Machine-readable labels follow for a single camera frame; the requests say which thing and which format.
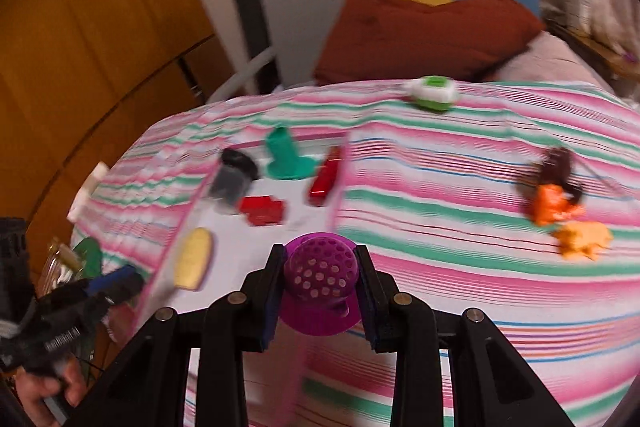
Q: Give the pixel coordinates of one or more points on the wooden side shelf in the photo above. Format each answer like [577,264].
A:
[600,52]

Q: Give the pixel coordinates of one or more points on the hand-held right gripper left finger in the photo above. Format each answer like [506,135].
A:
[270,307]

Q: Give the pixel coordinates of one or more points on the pink white cardboard box tray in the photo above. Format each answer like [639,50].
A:
[295,227]

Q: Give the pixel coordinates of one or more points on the brown orange toy figure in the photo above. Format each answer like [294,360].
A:
[550,202]

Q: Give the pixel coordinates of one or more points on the green bottle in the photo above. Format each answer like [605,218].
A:
[89,257]

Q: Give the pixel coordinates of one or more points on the yellow orange toy animal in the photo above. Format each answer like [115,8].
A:
[582,239]

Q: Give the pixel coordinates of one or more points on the red translucent cylinder toy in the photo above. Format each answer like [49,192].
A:
[322,182]

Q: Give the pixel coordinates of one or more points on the pink bed sheet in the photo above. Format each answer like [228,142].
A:
[550,62]

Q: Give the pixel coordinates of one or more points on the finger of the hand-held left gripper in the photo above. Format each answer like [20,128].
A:
[125,294]
[107,281]

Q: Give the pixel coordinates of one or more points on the white metal rail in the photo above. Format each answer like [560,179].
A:
[245,74]

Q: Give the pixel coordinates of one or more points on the yellow oval toy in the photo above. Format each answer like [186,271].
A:
[192,257]

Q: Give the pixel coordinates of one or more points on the white carton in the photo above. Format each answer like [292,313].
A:
[577,7]

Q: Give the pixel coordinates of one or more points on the pink green striped blanket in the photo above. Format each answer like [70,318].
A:
[450,267]

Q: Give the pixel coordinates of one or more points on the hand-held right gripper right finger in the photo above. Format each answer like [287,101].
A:
[372,307]

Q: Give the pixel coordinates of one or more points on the green toy with base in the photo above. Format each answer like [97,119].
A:
[285,157]

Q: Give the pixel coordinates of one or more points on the green white plastic device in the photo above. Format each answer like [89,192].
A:
[432,94]

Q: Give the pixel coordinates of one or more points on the dark red cushion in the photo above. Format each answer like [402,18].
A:
[410,37]

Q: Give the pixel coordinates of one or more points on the red toy piece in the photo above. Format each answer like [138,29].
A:
[262,209]

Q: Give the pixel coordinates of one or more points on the black post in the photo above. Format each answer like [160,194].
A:
[250,7]

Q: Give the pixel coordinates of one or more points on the person's left hand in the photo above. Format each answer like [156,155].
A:
[42,394]

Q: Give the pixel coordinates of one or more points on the wooden wardrobe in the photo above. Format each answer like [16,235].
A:
[100,32]

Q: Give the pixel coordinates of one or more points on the grey jar with black lid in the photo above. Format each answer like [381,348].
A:
[230,182]

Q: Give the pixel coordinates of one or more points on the purple perforated toy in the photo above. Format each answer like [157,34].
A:
[320,267]

